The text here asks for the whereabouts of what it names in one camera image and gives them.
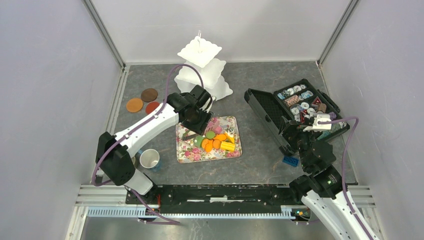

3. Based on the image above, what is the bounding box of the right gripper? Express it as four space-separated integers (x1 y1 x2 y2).
277 115 321 170

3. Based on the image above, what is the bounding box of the green toy cake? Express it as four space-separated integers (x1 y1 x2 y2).
193 135 205 148

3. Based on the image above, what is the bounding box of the pink toy cake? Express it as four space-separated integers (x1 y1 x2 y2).
212 125 223 135

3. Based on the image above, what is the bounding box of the yellow toy cake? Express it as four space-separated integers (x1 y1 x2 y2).
220 141 236 152

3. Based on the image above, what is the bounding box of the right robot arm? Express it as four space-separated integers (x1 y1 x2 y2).
280 113 379 240

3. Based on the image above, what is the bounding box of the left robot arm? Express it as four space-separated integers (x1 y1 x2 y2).
95 85 216 204

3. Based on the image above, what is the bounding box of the green macaron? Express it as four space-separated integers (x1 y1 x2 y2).
205 130 216 140

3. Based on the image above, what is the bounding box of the blue toy brick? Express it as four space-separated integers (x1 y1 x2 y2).
282 156 299 168

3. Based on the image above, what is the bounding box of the floral rectangular tray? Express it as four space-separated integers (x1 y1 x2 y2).
175 116 242 164

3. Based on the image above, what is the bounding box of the black poker chip case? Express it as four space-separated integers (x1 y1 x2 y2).
244 78 342 156

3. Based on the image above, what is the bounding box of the red round coaster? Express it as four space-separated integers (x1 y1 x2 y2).
145 101 160 115

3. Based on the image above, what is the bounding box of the white and blue mug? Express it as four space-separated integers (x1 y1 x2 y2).
137 149 161 172

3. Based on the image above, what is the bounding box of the dark brown round coaster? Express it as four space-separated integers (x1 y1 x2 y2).
140 88 158 103

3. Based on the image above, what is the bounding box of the orange round coaster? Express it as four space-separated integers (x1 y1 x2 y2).
125 98 144 113

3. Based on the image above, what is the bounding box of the white three-tier dessert stand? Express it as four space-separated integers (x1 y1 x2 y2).
174 30 234 102

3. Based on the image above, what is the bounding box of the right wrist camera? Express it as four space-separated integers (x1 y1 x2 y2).
302 113 332 132

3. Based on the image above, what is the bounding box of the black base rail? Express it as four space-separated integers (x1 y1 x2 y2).
125 184 305 214

